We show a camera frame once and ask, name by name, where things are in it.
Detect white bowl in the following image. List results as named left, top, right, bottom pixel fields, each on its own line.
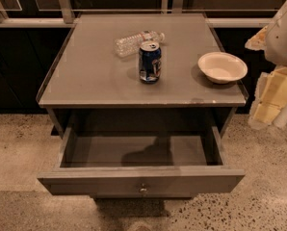
left=197, top=52, right=248, bottom=84

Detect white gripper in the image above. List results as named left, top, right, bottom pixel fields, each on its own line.
left=245, top=1, right=287, bottom=130

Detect open grey top drawer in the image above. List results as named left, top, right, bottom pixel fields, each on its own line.
left=38, top=127, right=245, bottom=198

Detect brass drawer knob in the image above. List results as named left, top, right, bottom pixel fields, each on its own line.
left=139, top=184, right=148, bottom=194

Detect blue pepsi can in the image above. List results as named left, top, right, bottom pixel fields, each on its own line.
left=139, top=40, right=162, bottom=84

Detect metal railing frame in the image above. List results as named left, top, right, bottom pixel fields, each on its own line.
left=0, top=0, right=286, bottom=28

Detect grey cabinet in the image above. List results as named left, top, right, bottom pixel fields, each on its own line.
left=37, top=13, right=247, bottom=134

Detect clear plastic water bottle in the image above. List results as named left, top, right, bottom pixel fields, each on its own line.
left=115, top=31, right=165, bottom=57

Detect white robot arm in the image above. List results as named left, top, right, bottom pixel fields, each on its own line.
left=245, top=1, right=287, bottom=129

